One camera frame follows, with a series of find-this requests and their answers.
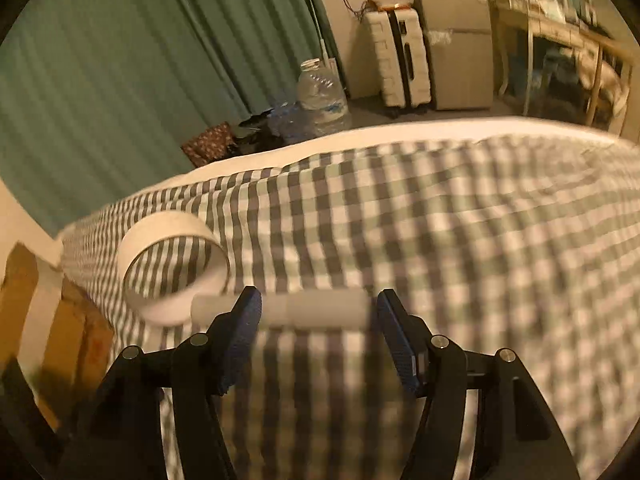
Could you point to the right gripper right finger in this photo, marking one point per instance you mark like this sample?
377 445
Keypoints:
516 434

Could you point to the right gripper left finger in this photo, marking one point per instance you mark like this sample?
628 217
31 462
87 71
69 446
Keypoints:
120 437

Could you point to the clear plastic tube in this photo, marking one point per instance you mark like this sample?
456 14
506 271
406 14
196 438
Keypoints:
316 309

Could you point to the brown cardboard box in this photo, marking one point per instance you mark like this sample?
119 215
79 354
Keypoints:
55 333

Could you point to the checkered bed sheet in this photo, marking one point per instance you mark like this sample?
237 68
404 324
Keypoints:
524 242

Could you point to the brown patterned bag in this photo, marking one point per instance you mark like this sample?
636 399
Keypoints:
214 144

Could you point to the wooden chair with clothes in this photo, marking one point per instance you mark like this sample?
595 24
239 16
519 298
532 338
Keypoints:
589 87

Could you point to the green curtain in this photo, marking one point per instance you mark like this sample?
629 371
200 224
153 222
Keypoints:
98 96

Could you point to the large clear water bottle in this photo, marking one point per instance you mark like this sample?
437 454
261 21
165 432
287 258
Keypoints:
321 96

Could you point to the white vanity table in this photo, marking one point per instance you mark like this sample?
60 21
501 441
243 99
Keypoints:
536 25

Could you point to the white suitcase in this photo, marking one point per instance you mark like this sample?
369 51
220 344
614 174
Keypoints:
400 52

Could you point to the grey mini fridge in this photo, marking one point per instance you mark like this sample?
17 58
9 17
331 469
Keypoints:
458 37

